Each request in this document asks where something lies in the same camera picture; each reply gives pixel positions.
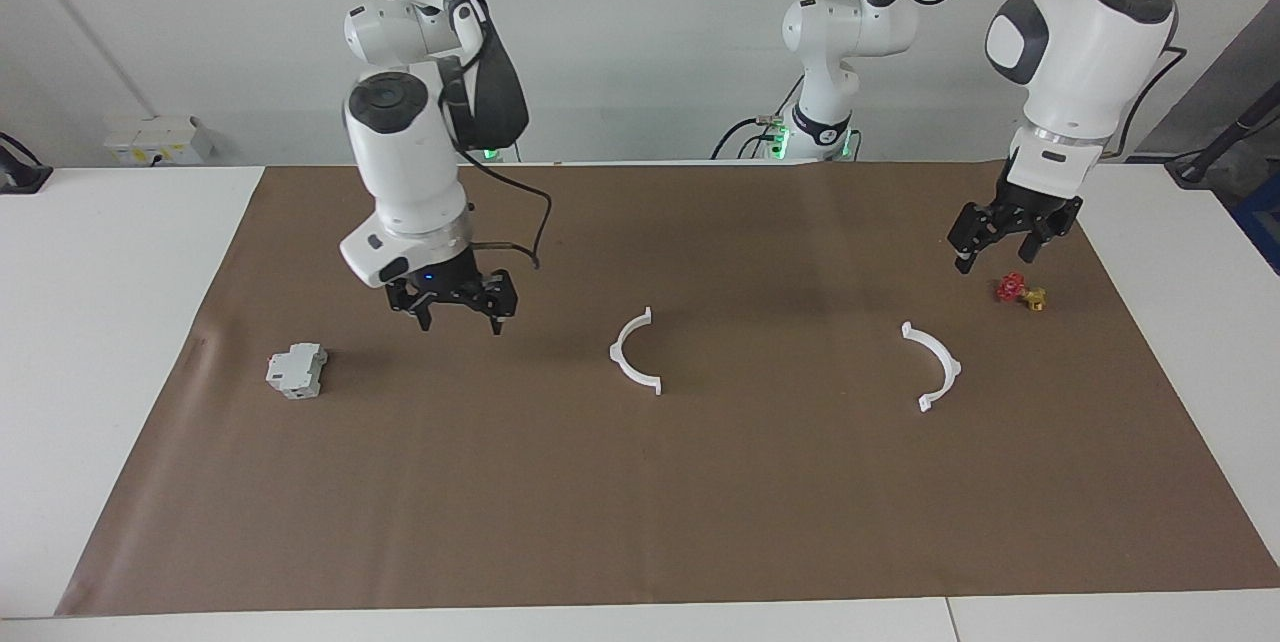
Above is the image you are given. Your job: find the white half-ring pipe clamp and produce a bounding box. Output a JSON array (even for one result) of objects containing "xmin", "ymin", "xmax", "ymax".
[
  {"xmin": 901, "ymin": 322, "xmax": 963, "ymax": 413},
  {"xmin": 609, "ymin": 306, "xmax": 664, "ymax": 397}
]

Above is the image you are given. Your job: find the grey circuit breaker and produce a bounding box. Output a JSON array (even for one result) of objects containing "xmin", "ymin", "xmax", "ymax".
[{"xmin": 265, "ymin": 343, "xmax": 329, "ymax": 400}]

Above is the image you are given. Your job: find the black stand pole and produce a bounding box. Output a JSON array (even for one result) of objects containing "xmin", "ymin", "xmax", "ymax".
[{"xmin": 1165, "ymin": 82, "xmax": 1280, "ymax": 186}]

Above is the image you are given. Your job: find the brown paper table mat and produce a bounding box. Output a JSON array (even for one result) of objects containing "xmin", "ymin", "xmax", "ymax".
[{"xmin": 55, "ymin": 160, "xmax": 1280, "ymax": 618}]

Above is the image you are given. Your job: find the blue box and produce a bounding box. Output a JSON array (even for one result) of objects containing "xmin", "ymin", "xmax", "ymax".
[{"xmin": 1232, "ymin": 172, "xmax": 1280, "ymax": 275}]

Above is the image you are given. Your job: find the black desk clamp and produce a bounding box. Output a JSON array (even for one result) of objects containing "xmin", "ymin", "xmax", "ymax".
[{"xmin": 0, "ymin": 132, "xmax": 53, "ymax": 195}]

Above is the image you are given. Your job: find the red-handled brass valve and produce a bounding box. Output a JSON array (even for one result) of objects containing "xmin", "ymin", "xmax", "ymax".
[{"xmin": 995, "ymin": 272, "xmax": 1048, "ymax": 312}]

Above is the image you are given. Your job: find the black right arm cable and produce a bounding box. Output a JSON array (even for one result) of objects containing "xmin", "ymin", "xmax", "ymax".
[{"xmin": 440, "ymin": 0, "xmax": 554, "ymax": 271}]

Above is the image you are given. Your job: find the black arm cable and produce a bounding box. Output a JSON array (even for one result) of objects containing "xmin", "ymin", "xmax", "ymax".
[
  {"xmin": 888, "ymin": 0, "xmax": 1188, "ymax": 161},
  {"xmin": 440, "ymin": 0, "xmax": 554, "ymax": 271}
]

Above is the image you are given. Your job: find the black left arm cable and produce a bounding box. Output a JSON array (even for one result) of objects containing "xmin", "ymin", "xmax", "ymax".
[{"xmin": 888, "ymin": 0, "xmax": 1188, "ymax": 161}]

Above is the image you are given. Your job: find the black base cable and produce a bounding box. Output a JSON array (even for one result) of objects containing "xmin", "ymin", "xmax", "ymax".
[{"xmin": 712, "ymin": 117, "xmax": 773, "ymax": 161}]

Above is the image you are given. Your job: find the white wall socket box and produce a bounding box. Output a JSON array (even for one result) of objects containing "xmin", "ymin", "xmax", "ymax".
[{"xmin": 105, "ymin": 116, "xmax": 214, "ymax": 166}]

